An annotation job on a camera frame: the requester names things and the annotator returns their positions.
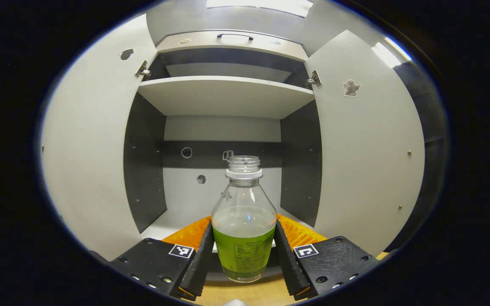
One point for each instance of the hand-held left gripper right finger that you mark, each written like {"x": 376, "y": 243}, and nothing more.
{"x": 289, "y": 267}

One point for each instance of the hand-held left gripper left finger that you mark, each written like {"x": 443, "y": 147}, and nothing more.
{"x": 198, "y": 267}

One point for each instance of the green label plastic bottle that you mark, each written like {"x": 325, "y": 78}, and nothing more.
{"x": 244, "y": 229}

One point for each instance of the light grey cabinet door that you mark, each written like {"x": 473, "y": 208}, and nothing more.
{"x": 368, "y": 161}
{"x": 87, "y": 148}

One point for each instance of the grey cabinet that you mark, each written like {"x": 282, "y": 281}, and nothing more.
{"x": 223, "y": 127}

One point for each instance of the grey cabinet shelf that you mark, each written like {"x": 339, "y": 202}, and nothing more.
{"x": 223, "y": 95}

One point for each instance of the light grey cabinet drawer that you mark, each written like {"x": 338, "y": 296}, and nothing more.
{"x": 228, "y": 46}

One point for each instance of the narrow ceiling light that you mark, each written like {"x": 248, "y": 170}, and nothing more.
{"x": 391, "y": 51}

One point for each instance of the large ceiling light panel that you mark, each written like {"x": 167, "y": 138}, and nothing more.
{"x": 262, "y": 4}

